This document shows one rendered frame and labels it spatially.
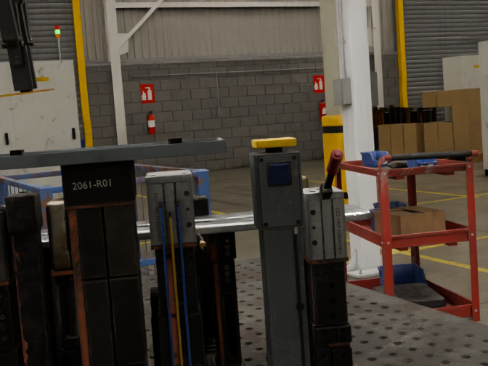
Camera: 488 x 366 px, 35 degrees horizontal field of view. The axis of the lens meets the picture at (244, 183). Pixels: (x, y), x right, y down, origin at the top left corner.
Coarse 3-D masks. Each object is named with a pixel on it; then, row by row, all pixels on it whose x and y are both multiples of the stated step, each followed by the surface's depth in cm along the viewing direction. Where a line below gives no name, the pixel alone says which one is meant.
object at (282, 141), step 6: (276, 138) 115; (282, 138) 114; (288, 138) 112; (294, 138) 112; (252, 144) 116; (258, 144) 111; (264, 144) 111; (270, 144) 111; (276, 144) 112; (282, 144) 112; (288, 144) 112; (294, 144) 112; (270, 150) 113; (276, 150) 113
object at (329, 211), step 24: (312, 192) 129; (336, 192) 129; (312, 216) 129; (336, 216) 129; (312, 240) 129; (336, 240) 130; (312, 264) 131; (336, 264) 131; (312, 288) 133; (336, 288) 131; (312, 312) 135; (336, 312) 132; (312, 336) 134; (336, 336) 132; (312, 360) 136; (336, 360) 132
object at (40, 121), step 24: (0, 72) 901; (48, 72) 925; (72, 72) 938; (24, 96) 914; (48, 96) 927; (72, 96) 940; (0, 120) 904; (24, 120) 916; (48, 120) 928; (72, 120) 941; (0, 144) 905; (24, 144) 917; (48, 144) 930; (72, 144) 942; (24, 168) 919; (48, 168) 931
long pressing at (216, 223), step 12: (348, 204) 157; (204, 216) 154; (216, 216) 153; (228, 216) 151; (240, 216) 150; (252, 216) 151; (348, 216) 141; (360, 216) 142; (372, 216) 144; (144, 228) 144; (204, 228) 139; (216, 228) 139; (228, 228) 139; (240, 228) 139; (252, 228) 140; (48, 240) 136
